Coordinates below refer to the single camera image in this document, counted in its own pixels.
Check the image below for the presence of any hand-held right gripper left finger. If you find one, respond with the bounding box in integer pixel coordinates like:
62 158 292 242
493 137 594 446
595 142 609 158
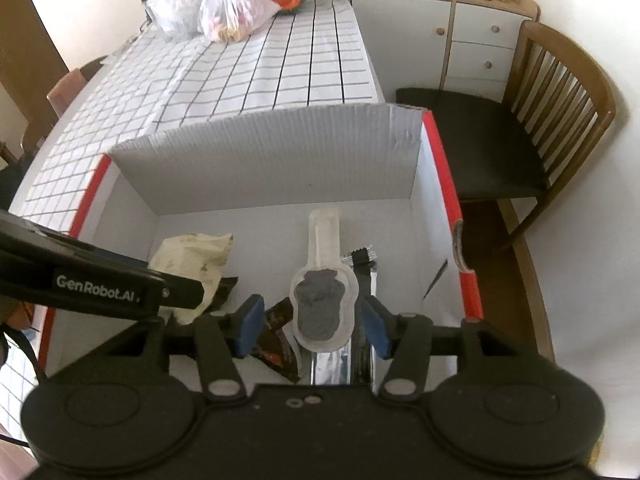
100 294 266 403

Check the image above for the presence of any cream snack packet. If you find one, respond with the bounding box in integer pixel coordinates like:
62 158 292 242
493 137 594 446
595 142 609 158
149 232 235 326

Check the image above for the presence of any black red snack packet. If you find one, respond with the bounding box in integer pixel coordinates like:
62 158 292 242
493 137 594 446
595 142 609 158
256 297 302 384

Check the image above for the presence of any silver black snack packet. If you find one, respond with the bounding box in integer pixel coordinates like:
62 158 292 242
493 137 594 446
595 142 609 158
309 246 379 386

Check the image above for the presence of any wooden chair with pink cloth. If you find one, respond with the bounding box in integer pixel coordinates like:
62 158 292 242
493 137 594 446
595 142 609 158
46 55 109 117

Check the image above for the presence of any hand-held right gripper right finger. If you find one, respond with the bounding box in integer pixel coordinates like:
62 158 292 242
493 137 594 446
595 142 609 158
361 294 531 403

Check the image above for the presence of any red cardboard box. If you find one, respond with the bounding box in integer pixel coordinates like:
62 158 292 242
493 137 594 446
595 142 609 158
37 102 485 391

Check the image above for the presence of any white wooden cabinet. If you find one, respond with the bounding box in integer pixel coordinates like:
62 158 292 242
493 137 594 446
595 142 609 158
332 0 542 104

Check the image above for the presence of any pink plastic bag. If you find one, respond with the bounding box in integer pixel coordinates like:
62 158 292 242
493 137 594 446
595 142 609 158
199 0 307 44

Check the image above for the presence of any clear paw shaped packet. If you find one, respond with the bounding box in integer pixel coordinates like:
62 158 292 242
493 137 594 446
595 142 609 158
290 208 359 356

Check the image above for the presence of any wooden chair with black seat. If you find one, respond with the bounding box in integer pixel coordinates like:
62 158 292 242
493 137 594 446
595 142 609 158
395 20 618 254

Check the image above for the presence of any checked white tablecloth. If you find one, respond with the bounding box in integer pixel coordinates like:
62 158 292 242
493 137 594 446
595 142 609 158
0 0 386 411

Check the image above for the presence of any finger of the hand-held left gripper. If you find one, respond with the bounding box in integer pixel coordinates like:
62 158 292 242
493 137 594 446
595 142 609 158
159 273 206 311

